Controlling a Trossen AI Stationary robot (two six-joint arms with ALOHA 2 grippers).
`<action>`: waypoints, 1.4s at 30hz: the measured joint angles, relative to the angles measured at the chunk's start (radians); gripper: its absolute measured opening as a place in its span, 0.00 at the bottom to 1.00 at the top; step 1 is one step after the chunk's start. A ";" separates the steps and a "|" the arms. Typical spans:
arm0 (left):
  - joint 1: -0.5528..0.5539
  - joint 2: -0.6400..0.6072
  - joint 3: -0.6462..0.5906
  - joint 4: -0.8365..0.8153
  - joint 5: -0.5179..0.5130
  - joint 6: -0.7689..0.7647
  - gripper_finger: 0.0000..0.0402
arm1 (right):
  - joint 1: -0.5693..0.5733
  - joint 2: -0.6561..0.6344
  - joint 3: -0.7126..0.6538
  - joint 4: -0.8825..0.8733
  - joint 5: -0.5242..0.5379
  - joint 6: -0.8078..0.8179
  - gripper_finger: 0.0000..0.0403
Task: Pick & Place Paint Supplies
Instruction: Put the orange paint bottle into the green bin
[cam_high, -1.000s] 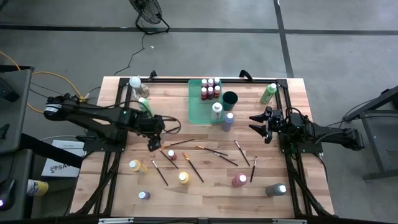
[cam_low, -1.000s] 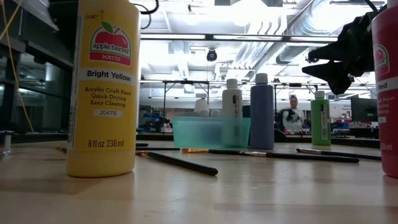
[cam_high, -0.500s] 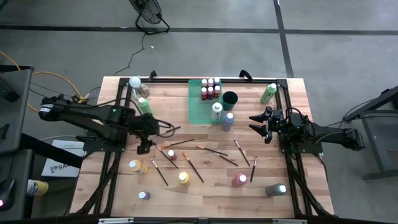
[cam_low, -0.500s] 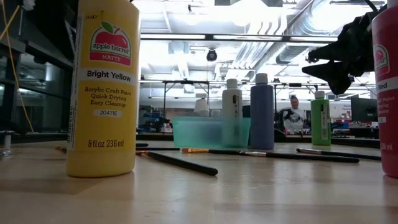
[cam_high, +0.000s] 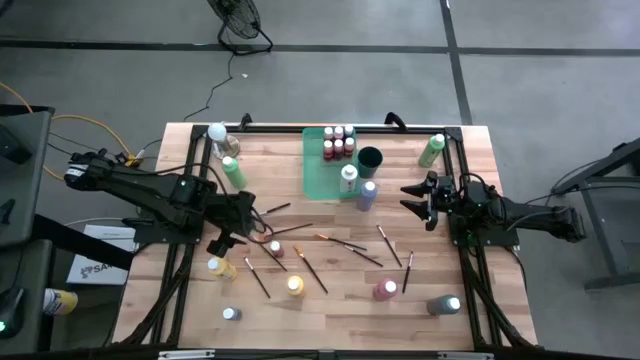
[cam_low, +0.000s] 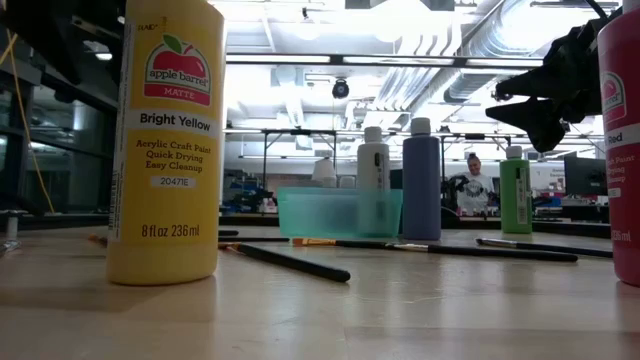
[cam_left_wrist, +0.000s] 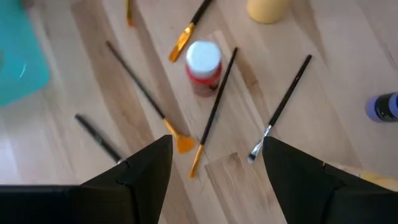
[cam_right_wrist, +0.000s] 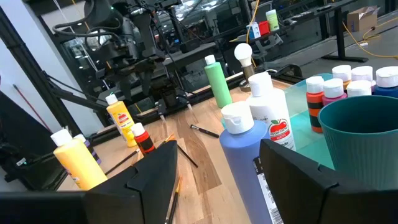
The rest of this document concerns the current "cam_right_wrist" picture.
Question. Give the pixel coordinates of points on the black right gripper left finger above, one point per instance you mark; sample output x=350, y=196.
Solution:
x=136, y=199

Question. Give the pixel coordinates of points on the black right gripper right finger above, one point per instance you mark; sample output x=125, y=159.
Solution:
x=298, y=193

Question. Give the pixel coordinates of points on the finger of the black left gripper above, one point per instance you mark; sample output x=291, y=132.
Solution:
x=126, y=88
x=146, y=82

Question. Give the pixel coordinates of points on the yellow large paint bottle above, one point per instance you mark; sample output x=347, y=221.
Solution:
x=81, y=165
x=121, y=121

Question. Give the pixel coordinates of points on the red small paint bottle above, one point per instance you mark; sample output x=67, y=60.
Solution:
x=143, y=140

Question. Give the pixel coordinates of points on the purple small paint bottle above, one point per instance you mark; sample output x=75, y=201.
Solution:
x=93, y=154

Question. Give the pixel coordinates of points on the blue large paint bottle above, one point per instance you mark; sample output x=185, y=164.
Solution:
x=242, y=161

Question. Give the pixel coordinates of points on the green large paint bottle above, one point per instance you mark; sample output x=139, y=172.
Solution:
x=217, y=84

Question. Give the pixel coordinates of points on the red-orange small paint bottle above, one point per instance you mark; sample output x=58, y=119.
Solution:
x=314, y=105

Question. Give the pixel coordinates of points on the white large paint bottle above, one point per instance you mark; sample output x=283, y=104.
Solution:
x=267, y=109

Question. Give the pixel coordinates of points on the magenta small paint bottle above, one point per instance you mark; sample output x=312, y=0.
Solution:
x=333, y=88

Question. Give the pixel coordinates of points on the ochre small paint bottle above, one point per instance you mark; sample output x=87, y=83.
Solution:
x=341, y=72

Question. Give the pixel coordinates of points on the light pink small paint bottle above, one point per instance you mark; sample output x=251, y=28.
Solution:
x=362, y=73

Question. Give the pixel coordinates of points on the blue small paint bottle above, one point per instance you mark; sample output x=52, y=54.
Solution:
x=387, y=77

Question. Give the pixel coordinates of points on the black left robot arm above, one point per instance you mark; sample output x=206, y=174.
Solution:
x=130, y=25

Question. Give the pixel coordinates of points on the translucent teal plastic tray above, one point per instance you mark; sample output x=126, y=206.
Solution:
x=300, y=133

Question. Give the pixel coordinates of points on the grey desk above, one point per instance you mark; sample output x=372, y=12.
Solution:
x=199, y=51

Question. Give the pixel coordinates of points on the black paintbrush orange fan bristles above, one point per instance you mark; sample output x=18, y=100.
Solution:
x=188, y=157

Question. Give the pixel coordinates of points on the black paintbrush silver ferrule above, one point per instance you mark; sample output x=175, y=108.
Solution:
x=205, y=131

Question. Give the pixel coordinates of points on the dark teal plastic cup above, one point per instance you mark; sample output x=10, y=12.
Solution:
x=360, y=140

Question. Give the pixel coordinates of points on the light bulb on brass base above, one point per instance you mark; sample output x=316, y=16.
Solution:
x=243, y=53

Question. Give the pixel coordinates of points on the white blue box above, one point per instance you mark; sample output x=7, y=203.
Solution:
x=253, y=30

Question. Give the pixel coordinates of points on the black table clamp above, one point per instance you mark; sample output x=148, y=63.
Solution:
x=289, y=70

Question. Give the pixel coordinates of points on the red box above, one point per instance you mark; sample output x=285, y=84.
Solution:
x=263, y=28

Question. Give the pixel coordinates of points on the light green canister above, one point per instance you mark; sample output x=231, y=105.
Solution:
x=272, y=21

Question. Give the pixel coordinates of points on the black desk with leg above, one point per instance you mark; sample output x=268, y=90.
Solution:
x=340, y=34

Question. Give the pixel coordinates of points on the cardboard box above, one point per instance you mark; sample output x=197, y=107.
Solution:
x=362, y=19

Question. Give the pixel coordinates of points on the black rig post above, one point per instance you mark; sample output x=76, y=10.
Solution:
x=31, y=68

